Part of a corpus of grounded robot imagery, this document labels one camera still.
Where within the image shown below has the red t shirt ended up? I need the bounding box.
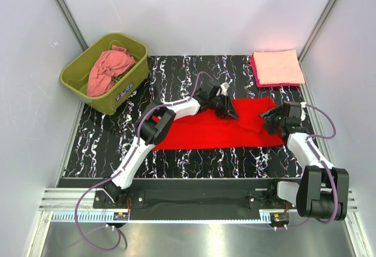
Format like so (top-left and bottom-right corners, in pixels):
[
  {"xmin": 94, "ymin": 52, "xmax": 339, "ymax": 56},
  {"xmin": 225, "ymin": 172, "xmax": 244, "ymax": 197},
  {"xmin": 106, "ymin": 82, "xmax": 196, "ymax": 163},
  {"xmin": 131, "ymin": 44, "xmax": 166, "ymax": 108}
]
[{"xmin": 154, "ymin": 97, "xmax": 283, "ymax": 150}]

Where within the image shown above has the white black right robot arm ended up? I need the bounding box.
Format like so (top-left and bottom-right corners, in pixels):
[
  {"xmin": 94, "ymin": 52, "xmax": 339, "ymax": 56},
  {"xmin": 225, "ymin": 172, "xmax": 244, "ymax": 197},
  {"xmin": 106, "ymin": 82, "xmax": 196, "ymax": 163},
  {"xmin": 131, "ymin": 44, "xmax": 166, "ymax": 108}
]
[{"xmin": 260, "ymin": 102, "xmax": 350, "ymax": 224}]

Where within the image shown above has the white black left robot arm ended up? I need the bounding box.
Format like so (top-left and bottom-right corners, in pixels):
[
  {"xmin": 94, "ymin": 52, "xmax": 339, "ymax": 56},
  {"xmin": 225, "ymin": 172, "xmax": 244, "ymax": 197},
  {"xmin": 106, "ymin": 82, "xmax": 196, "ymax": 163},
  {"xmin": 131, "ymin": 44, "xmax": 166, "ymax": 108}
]
[{"xmin": 103, "ymin": 82, "xmax": 239, "ymax": 206}]

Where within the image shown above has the folded light pink t shirt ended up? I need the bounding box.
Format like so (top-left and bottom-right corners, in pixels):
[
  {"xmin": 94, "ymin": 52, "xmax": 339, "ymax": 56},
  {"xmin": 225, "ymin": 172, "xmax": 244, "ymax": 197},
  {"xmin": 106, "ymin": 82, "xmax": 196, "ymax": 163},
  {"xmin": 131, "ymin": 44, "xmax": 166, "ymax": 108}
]
[{"xmin": 253, "ymin": 49, "xmax": 305, "ymax": 86}]

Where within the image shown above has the folded magenta t shirt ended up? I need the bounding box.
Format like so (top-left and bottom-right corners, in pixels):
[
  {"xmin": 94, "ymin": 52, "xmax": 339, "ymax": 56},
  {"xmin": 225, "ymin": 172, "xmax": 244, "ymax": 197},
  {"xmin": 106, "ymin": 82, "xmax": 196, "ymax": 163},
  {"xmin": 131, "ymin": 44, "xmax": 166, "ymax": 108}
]
[{"xmin": 249, "ymin": 56, "xmax": 299, "ymax": 88}]

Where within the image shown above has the crumpled salmon pink t shirt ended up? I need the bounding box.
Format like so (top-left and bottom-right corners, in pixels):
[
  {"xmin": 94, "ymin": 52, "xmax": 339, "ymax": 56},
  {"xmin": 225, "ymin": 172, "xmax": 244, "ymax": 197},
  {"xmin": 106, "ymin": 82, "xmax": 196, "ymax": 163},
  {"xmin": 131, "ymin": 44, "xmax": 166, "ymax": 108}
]
[{"xmin": 86, "ymin": 45, "xmax": 136, "ymax": 97}]

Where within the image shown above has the olive green plastic basket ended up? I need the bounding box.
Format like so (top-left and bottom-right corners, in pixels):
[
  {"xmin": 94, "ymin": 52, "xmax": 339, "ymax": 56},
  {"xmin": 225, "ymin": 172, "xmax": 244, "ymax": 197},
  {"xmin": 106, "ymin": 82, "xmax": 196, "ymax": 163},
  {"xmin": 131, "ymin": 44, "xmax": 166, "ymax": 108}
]
[{"xmin": 60, "ymin": 33, "xmax": 149, "ymax": 114}]

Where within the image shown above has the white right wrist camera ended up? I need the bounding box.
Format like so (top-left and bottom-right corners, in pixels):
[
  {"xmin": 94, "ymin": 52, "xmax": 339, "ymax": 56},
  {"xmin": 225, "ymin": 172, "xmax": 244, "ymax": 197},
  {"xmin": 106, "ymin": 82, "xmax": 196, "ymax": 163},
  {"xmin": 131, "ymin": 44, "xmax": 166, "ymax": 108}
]
[{"xmin": 300, "ymin": 102, "xmax": 306, "ymax": 121}]

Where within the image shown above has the white slotted cable duct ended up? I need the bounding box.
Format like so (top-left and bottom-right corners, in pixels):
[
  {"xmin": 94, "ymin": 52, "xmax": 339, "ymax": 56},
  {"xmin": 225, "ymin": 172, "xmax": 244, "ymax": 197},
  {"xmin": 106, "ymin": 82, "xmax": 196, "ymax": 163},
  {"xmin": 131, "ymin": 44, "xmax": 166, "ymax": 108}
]
[{"xmin": 51, "ymin": 211, "xmax": 273, "ymax": 225}]

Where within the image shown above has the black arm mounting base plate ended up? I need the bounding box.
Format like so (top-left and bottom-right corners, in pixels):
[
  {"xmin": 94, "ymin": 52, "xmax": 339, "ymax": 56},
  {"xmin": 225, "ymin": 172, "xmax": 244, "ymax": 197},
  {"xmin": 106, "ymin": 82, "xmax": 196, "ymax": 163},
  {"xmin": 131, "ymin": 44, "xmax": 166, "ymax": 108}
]
[{"xmin": 92, "ymin": 177, "xmax": 302, "ymax": 221}]

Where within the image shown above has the right aluminium frame post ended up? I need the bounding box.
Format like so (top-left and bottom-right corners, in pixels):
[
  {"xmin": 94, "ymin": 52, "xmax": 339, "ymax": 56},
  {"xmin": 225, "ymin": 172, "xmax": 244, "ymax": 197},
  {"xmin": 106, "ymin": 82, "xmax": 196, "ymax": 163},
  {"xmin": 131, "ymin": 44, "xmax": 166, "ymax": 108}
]
[{"xmin": 298, "ymin": 0, "xmax": 338, "ymax": 63}]

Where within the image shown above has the aluminium frame post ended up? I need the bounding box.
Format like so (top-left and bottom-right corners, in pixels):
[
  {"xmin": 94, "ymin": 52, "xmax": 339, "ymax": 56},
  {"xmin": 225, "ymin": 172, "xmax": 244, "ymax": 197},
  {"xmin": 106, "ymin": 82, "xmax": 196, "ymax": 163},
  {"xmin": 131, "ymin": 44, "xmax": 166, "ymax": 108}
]
[
  {"xmin": 55, "ymin": 0, "xmax": 89, "ymax": 51},
  {"xmin": 298, "ymin": 0, "xmax": 338, "ymax": 63}
]

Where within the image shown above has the left aluminium frame post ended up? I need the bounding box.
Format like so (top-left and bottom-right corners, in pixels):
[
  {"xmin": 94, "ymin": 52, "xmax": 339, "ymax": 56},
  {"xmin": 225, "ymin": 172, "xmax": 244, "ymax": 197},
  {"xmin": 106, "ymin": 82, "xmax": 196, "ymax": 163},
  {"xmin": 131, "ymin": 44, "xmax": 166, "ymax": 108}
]
[{"xmin": 55, "ymin": 0, "xmax": 89, "ymax": 51}]

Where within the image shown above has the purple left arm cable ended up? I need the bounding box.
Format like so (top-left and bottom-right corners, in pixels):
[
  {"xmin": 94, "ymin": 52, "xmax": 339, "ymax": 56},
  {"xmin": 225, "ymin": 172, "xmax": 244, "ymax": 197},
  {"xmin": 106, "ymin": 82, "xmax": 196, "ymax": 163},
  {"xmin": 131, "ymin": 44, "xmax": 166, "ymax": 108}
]
[{"xmin": 75, "ymin": 71, "xmax": 129, "ymax": 252}]

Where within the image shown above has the aluminium front rail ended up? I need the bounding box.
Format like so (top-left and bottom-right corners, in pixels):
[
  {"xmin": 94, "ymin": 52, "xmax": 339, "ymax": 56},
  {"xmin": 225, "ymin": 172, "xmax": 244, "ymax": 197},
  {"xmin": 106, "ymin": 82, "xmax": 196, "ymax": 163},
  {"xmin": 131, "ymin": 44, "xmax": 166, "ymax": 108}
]
[{"xmin": 39, "ymin": 188, "xmax": 361, "ymax": 211}]

